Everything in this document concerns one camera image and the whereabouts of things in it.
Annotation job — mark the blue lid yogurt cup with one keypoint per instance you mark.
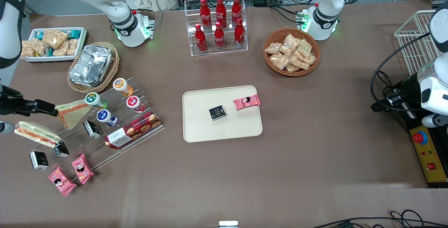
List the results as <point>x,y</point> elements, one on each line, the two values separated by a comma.
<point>106,117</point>

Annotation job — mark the red lid yogurt cup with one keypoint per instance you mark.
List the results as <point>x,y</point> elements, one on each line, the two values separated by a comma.
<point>134,103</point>

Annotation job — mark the small white object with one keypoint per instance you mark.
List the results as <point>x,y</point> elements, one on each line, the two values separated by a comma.
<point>228,224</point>

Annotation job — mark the green lid yogurt cup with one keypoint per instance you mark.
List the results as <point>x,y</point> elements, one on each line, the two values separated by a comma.
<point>93,99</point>

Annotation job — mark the clear acrylic bottle rack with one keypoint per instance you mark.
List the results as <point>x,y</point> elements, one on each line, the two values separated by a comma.
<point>229,51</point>

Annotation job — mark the yellow emergency stop box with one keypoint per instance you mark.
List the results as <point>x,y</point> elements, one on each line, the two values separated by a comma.
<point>432,175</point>

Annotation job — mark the red cola bottle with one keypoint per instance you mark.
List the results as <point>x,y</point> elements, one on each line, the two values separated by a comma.
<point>221,11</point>
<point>200,41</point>
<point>237,9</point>
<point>239,36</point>
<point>205,13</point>
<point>219,39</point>

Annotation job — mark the clear wrapped rice cracker pack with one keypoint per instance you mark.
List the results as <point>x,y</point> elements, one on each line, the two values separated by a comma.
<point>60,50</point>
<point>286,50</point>
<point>27,48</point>
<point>282,64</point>
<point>299,62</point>
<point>309,59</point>
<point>39,48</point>
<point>72,47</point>
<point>272,48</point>
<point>54,38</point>
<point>277,58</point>
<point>305,48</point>
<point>290,41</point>

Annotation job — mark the aluminium foil container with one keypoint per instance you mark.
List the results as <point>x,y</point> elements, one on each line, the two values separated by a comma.
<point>91,65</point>

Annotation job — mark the red emergency stop button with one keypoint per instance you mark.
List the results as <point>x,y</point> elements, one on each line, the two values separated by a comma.
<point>420,137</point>

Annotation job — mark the red tartan cookie box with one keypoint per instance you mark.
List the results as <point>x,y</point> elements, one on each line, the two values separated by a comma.
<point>134,130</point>

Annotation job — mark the orange lid yogurt cup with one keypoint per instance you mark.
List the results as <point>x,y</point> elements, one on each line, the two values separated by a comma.
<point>122,86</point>

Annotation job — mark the clear acrylic stepped shelf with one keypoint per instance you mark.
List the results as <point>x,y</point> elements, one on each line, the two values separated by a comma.
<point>115,151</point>

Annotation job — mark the beige rectangular tray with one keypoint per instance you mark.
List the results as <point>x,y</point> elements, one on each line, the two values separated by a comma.
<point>210,130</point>

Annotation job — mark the oval light wicker basket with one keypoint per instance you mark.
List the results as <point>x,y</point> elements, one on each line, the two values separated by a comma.
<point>112,70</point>

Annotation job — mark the white rectangular bin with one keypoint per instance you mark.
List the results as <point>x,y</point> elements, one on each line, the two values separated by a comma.
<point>82,42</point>

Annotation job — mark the small black box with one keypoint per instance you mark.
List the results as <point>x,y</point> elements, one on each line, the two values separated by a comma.
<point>39,160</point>
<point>217,112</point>
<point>92,129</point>
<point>61,149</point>

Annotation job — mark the round brown wicker basket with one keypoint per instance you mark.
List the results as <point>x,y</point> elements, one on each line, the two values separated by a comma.
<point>311,69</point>

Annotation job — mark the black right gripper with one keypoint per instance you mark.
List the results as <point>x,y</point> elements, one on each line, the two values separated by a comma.
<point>11,103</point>

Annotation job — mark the pink snack packet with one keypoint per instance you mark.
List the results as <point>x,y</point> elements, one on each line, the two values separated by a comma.
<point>247,102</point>
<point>61,182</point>
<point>83,169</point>

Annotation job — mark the triangle sandwich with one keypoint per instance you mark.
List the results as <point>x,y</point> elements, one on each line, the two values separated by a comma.
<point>73,114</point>
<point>36,134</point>

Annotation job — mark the teal snack packet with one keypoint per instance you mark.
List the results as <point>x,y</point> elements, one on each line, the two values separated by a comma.
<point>74,34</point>
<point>39,35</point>

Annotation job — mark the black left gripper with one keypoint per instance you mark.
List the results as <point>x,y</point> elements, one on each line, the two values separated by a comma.
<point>408,87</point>

